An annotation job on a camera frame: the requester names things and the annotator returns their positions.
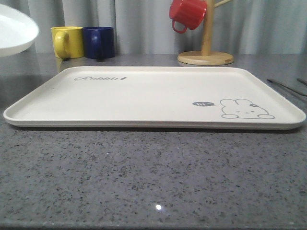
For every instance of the wooden mug tree stand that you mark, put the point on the wooden mug tree stand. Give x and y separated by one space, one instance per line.
206 57

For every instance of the cream rabbit serving tray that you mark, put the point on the cream rabbit serving tray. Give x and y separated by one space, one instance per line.
180 97

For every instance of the yellow mug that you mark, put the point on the yellow mug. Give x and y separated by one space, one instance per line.
67 42

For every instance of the silver metal fork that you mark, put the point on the silver metal fork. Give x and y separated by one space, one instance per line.
286 86

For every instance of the white round plate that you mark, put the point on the white round plate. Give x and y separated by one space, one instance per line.
17 31

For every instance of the dark blue mug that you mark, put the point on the dark blue mug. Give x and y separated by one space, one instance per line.
98 42

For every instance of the red ribbed mug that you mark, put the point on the red ribbed mug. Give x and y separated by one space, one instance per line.
189 13

